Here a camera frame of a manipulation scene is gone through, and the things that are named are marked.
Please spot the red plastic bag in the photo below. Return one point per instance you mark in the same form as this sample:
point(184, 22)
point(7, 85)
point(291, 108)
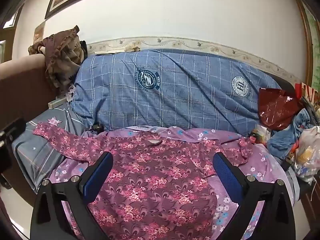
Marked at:
point(272, 107)

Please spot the red paper bag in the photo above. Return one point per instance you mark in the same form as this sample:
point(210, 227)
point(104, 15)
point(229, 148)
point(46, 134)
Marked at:
point(308, 91)

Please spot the maroon floral shirt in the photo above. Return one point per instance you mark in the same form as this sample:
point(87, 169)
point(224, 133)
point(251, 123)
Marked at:
point(155, 180)

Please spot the small wall picture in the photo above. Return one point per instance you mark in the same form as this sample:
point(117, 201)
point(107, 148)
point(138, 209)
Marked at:
point(39, 31)

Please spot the small flat box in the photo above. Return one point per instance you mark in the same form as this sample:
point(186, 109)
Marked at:
point(57, 103)

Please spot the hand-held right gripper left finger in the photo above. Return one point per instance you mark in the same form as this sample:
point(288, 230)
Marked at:
point(100, 175)

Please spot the grey star-pattern sheet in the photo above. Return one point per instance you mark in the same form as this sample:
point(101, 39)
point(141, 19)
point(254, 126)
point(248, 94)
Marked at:
point(37, 152)

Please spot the brown headboard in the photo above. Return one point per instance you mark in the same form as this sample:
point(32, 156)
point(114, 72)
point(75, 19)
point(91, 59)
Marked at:
point(22, 85)

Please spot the purple floral blanket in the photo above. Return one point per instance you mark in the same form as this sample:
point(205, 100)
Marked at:
point(262, 160)

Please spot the blue plaid quilt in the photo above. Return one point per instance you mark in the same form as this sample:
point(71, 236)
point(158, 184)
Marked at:
point(175, 100)

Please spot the small packets and jar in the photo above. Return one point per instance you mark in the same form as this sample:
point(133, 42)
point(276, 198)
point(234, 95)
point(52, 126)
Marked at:
point(258, 135)

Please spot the brown patterned cloth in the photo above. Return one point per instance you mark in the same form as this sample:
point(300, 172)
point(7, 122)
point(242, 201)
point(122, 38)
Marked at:
point(62, 55)

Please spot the white plastic bag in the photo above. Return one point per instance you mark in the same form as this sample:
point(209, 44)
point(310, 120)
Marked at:
point(307, 152)

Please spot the wood-framed wall poster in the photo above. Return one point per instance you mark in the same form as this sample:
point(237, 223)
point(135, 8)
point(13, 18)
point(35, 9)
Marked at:
point(312, 30)

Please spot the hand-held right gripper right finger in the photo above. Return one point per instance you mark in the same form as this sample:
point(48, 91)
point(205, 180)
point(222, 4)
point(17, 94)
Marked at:
point(226, 175)

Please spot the small black object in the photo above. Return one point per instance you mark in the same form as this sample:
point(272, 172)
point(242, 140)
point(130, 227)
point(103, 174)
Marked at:
point(97, 128)

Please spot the blue denim garment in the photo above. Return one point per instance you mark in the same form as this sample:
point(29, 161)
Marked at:
point(282, 140)

